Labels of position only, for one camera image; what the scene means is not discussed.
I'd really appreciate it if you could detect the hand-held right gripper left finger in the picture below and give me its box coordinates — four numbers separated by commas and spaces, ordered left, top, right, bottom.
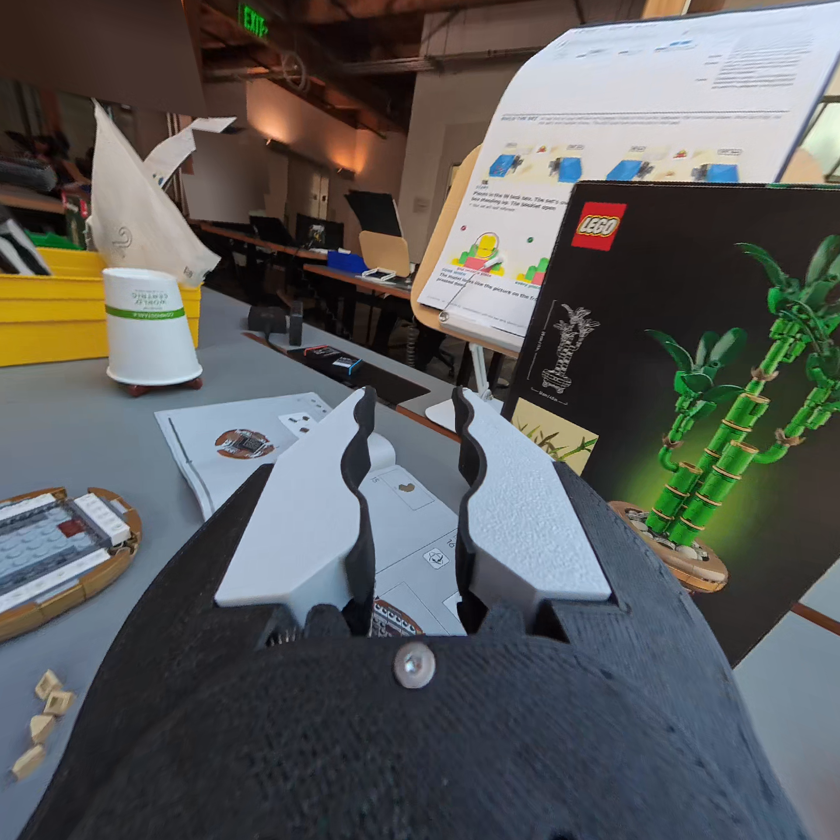
214, 386, 378, 627

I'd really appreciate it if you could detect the black sheet on stand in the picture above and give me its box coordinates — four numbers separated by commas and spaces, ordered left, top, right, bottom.
344, 190, 403, 238

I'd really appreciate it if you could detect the printed white paper bag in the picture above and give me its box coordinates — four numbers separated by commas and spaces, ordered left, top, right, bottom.
143, 117, 237, 191

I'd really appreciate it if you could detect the task sheet on wooden stand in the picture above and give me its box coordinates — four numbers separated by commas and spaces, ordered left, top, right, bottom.
411, 144, 824, 434

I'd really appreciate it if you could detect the reddish brown lego stand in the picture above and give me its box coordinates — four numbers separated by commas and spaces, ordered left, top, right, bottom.
126, 375, 204, 398

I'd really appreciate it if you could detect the cluster of tan lego pieces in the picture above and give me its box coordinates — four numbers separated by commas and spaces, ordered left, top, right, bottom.
10, 669, 76, 782

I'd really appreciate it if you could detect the printed task instruction sheet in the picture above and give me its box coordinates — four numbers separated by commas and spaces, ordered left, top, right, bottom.
418, 3, 840, 339

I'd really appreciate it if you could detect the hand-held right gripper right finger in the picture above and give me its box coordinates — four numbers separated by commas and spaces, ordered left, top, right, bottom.
454, 386, 614, 627

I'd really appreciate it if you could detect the black computer monitor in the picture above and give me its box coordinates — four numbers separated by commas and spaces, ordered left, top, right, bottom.
295, 213, 345, 253

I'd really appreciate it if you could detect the round lego base model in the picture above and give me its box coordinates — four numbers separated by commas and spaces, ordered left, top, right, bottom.
0, 487, 142, 643

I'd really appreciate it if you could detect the white paper cup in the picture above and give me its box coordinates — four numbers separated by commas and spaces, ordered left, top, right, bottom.
103, 267, 203, 388

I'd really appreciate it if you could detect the small wooden document stand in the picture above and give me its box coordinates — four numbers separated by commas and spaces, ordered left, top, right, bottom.
359, 230, 412, 280

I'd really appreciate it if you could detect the open lego instruction booklet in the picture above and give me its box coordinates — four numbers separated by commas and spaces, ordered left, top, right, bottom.
154, 392, 467, 637

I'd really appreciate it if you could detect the long wooden desk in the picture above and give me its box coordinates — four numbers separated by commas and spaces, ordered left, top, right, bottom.
303, 264, 414, 301
200, 222, 329, 263

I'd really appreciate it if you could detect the yellow plastic bin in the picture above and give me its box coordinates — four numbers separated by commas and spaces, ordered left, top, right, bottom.
0, 246, 203, 309
0, 320, 109, 368
0, 298, 109, 326

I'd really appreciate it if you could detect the black lego set box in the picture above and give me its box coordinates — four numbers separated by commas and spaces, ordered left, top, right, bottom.
502, 180, 840, 667

